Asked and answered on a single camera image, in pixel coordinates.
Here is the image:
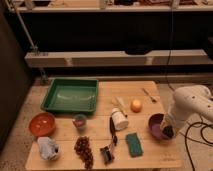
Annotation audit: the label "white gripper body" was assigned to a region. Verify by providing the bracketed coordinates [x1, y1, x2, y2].
[166, 105, 187, 137]

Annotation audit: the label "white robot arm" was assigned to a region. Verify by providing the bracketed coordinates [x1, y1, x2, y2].
[160, 85, 213, 139]

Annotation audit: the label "small blue cup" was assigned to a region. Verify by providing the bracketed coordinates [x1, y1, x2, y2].
[73, 114, 87, 129]

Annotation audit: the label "brown grape bunch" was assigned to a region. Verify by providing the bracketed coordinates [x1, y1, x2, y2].
[74, 136, 93, 169]

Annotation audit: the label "small fork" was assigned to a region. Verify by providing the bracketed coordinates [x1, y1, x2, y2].
[142, 87, 158, 103]

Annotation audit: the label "purple bowl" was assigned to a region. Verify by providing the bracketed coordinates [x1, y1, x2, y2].
[148, 113, 175, 140]

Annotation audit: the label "green sponge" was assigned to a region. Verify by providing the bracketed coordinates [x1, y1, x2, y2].
[125, 133, 143, 157]

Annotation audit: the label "white blue cloth toy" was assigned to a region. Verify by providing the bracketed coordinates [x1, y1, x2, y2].
[37, 137, 59, 161]

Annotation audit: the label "metal diagonal pole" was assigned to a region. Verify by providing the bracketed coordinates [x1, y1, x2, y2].
[8, 0, 49, 85]

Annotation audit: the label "green plastic tray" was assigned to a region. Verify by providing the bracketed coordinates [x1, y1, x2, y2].
[41, 78, 99, 114]

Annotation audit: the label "orange bowl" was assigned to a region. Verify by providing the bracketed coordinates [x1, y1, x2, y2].
[28, 112, 55, 137]

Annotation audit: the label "white bottle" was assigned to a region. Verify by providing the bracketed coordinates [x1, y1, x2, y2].
[111, 108, 129, 131]

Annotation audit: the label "black floor cables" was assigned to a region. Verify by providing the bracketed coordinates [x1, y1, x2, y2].
[181, 114, 213, 171]

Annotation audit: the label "orange fruit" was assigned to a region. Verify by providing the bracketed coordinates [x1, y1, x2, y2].
[130, 99, 142, 113]

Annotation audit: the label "black handled brush tool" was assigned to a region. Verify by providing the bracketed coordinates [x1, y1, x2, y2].
[100, 118, 118, 165]

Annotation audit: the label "white upper shelf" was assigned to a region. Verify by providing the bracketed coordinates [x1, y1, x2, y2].
[3, 0, 213, 12]

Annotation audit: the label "white lower shelf beam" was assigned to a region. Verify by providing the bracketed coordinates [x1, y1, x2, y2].
[25, 49, 213, 68]

